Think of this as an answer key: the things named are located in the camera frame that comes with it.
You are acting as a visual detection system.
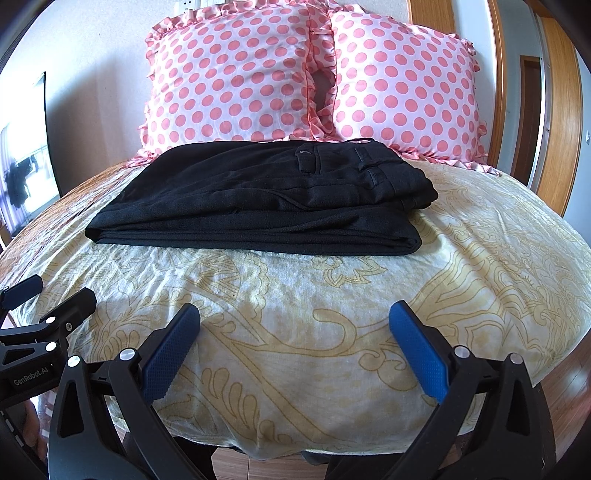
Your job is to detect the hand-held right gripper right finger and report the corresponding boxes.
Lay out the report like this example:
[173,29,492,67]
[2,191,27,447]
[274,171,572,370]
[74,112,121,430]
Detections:
[385,300,557,480]

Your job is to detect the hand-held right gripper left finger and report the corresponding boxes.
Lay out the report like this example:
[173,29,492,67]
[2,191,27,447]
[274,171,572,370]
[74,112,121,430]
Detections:
[46,302,213,480]

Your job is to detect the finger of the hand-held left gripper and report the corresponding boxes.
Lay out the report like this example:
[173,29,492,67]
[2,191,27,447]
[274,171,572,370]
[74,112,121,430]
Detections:
[0,287,98,358]
[0,274,43,311]

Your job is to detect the black pants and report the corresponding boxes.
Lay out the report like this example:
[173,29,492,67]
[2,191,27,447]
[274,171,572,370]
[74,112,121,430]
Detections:
[85,140,439,257]

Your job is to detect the brown woven bed mat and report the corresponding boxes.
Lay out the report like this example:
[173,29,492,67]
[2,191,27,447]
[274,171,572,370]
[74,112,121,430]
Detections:
[0,159,139,259]

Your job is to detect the cream patterned bedsheet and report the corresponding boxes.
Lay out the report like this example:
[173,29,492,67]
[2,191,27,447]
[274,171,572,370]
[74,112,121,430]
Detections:
[0,159,591,450]

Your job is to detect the window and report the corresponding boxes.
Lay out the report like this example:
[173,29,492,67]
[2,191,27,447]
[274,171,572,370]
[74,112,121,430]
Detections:
[0,71,61,232]

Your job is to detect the dark brown door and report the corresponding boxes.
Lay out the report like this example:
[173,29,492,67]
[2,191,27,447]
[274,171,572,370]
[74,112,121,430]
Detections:
[519,55,542,190]

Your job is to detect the pink polka dot pillow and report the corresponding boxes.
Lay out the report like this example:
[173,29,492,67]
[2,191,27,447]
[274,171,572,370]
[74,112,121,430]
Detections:
[127,0,342,169]
[307,2,502,176]

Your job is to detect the wooden headboard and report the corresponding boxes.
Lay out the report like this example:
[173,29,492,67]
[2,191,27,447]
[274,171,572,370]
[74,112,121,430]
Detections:
[406,0,458,38]

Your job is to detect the wooden door frame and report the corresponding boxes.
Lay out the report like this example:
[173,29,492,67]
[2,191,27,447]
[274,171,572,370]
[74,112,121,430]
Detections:
[487,0,585,217]

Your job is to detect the white wall socket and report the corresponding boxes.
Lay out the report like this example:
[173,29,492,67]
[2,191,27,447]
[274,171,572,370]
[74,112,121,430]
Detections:
[178,0,232,12]

